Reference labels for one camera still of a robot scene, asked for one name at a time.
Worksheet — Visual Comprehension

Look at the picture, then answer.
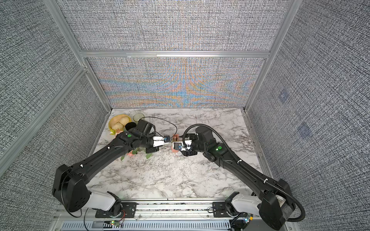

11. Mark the pink flower bouquet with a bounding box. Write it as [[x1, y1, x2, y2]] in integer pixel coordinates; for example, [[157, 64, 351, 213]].
[[107, 129, 151, 159]]

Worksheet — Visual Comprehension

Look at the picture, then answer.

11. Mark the orange tape dispenser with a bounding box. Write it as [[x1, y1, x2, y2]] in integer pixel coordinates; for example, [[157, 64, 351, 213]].
[[172, 142, 182, 153]]

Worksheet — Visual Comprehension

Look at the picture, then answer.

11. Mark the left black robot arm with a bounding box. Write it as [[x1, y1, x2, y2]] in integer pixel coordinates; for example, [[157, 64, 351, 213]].
[[52, 119, 169, 217]]

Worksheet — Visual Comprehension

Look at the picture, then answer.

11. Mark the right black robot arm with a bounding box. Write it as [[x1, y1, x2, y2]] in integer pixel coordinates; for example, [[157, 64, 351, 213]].
[[172, 124, 306, 231]]

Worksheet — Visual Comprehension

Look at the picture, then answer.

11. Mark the green glass cup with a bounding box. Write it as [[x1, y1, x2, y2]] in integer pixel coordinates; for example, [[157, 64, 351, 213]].
[[133, 113, 145, 122]]

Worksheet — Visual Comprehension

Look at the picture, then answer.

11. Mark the black mug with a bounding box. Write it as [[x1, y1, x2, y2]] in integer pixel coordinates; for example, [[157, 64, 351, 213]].
[[125, 122, 137, 131]]

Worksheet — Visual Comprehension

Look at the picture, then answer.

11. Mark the steamed bun in bowl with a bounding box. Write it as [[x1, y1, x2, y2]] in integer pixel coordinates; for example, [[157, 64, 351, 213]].
[[111, 123, 124, 131]]

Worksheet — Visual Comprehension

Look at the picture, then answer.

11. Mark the yellow bowl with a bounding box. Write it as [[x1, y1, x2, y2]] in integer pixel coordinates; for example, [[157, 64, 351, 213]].
[[108, 114, 132, 133]]

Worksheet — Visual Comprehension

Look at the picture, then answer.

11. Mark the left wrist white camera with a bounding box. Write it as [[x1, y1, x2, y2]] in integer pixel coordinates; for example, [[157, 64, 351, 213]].
[[152, 136, 171, 147]]

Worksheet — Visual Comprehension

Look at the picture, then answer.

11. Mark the wrist white camera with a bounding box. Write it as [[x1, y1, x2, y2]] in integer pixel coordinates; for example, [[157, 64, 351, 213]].
[[179, 140, 192, 151], [152, 136, 171, 147]]

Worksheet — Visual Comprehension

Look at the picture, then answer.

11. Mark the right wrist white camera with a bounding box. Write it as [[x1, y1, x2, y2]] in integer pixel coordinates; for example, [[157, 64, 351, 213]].
[[179, 140, 192, 151]]

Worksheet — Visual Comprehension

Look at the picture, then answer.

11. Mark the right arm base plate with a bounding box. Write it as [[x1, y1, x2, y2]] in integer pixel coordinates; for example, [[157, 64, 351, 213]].
[[212, 201, 240, 218]]

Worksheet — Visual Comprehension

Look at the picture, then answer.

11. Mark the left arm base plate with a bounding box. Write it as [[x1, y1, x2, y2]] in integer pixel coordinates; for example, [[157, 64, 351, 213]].
[[95, 202, 137, 218]]

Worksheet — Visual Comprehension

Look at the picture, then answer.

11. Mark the aluminium front rail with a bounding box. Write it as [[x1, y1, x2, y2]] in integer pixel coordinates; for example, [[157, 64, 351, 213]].
[[53, 199, 295, 221]]

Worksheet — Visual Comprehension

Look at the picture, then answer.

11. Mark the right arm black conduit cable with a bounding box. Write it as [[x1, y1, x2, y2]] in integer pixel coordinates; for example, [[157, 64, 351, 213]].
[[182, 124, 306, 222]]

